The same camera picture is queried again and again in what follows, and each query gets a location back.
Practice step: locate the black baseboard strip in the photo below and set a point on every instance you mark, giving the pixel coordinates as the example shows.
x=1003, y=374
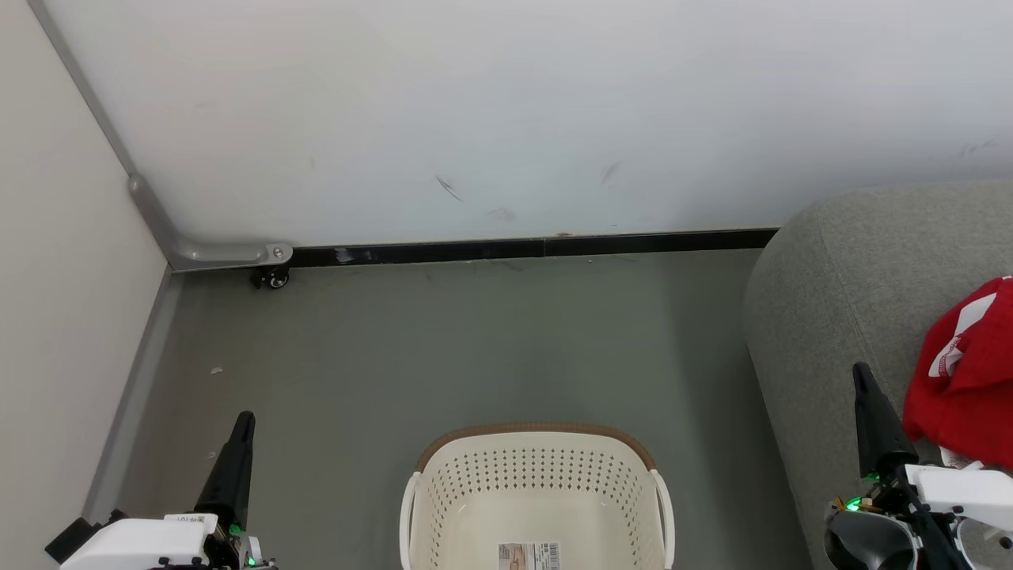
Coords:
x=475, y=251

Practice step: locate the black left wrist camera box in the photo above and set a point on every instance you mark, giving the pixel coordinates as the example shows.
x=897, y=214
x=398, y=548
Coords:
x=71, y=542

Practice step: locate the grey metal corner frame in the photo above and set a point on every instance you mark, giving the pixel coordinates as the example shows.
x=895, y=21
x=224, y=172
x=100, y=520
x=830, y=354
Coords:
x=221, y=255

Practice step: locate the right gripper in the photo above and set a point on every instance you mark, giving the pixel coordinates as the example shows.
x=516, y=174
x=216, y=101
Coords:
x=965, y=491

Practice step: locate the small black caster wheel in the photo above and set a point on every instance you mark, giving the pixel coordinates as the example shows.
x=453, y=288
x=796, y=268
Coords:
x=273, y=278

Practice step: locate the cream perforated laundry basket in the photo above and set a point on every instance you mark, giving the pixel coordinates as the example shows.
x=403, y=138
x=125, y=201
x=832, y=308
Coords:
x=538, y=491

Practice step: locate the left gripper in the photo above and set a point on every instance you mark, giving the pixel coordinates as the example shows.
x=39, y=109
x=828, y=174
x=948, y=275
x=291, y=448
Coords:
x=142, y=546

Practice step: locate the paper label sticker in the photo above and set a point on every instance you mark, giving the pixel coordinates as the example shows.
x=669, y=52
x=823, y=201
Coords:
x=529, y=556

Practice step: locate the grey fabric sofa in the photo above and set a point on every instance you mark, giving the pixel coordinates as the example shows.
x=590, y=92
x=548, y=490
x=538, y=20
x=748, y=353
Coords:
x=831, y=317

